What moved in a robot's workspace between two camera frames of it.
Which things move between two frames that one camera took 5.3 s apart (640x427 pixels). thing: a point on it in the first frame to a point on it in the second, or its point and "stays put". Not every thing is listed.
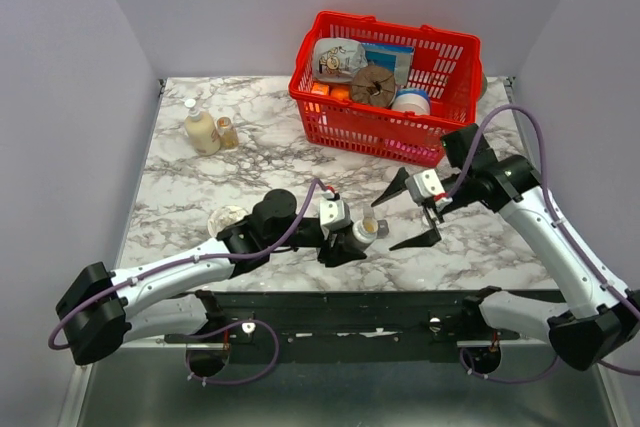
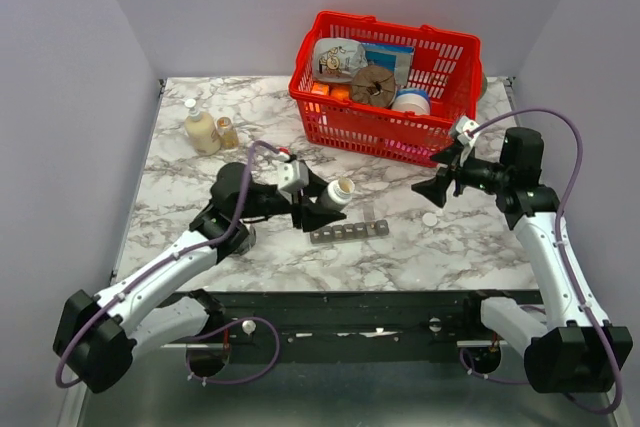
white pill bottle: (365, 230) to (337, 194)
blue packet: (399, 59) stays put
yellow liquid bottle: (202, 130) stays put
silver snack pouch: (336, 60) stays put
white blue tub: (412, 100) stays put
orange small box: (320, 89) stays put
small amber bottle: (228, 135) stays put
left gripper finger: (345, 255) to (314, 217)
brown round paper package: (373, 85) stays put
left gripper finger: (347, 239) to (315, 184)
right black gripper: (396, 186) to (434, 189)
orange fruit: (340, 93) stays put
